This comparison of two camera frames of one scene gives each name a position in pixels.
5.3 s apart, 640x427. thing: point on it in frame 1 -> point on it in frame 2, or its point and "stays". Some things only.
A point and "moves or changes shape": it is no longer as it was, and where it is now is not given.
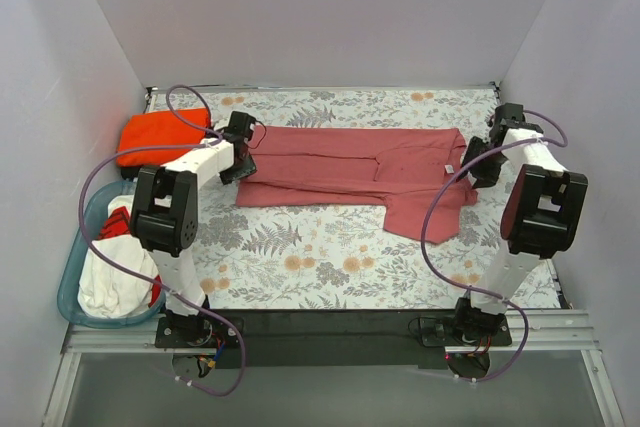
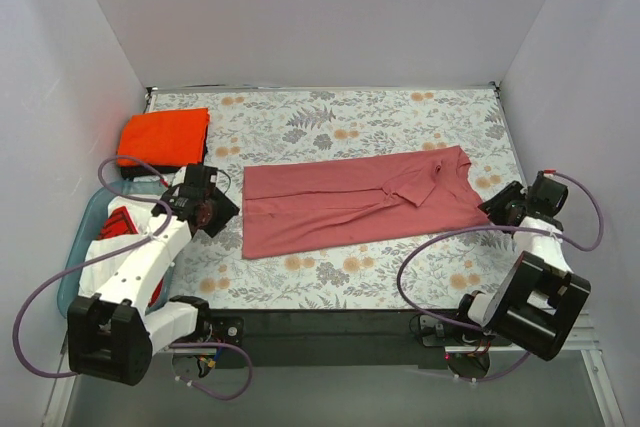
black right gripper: [480, 167] -> [498, 207]
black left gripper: [241, 167] -> [220, 214]
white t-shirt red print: [109, 289] stays
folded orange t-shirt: [160, 137] stays
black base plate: [331, 338] stays
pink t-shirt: [416, 173] moves or changes shape
